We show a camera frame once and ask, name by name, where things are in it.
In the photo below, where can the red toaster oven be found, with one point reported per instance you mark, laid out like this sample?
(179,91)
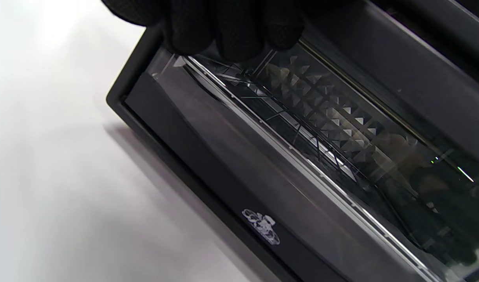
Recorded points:
(153,143)

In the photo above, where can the glass oven door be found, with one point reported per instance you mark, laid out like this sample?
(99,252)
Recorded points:
(341,129)

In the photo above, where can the person's left hand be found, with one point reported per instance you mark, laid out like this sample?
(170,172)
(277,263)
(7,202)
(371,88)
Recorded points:
(223,23)

